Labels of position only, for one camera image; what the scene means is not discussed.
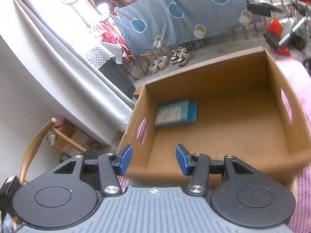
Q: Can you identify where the blue rectangular carton box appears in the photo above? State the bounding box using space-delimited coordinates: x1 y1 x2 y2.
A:
155 100 198 127

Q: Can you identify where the black seat wooden chair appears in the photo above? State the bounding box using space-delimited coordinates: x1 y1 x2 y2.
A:
18 117 86 185

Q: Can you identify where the brown cardboard box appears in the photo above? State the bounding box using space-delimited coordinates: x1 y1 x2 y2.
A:
121 47 310 185

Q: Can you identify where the white shoe pair left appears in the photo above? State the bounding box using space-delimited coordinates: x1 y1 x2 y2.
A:
150 56 169 74

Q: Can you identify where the white brown sneaker pair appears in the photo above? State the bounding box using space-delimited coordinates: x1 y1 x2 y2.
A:
170 46 190 67

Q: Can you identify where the polka dot cloth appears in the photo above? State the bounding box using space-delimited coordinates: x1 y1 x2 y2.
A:
84 42 123 70

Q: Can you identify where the white curtain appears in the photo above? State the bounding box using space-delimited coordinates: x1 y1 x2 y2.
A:
1 0 134 146

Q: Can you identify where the purple checkered tablecloth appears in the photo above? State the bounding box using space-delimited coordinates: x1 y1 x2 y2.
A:
117 50 310 232

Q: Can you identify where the blue patterned hanging blanket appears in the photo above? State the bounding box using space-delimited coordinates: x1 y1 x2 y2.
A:
113 0 261 55

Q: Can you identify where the red bag on floor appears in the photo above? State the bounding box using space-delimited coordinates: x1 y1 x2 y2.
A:
264 19 292 57

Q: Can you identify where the wheelchair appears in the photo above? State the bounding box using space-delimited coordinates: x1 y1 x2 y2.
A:
278 0 310 51

